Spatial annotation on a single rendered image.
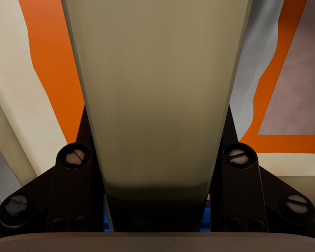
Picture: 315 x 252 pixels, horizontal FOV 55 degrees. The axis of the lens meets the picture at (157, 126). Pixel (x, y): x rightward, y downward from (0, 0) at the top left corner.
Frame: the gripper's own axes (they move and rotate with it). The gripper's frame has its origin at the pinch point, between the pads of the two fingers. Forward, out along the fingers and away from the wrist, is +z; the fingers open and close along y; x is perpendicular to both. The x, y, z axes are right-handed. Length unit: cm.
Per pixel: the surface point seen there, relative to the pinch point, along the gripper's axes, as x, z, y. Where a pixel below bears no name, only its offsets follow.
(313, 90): -10.1, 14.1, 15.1
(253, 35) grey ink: -3.6, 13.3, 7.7
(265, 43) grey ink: -4.5, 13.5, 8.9
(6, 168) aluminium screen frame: -17.9, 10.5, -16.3
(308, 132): -16.1, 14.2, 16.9
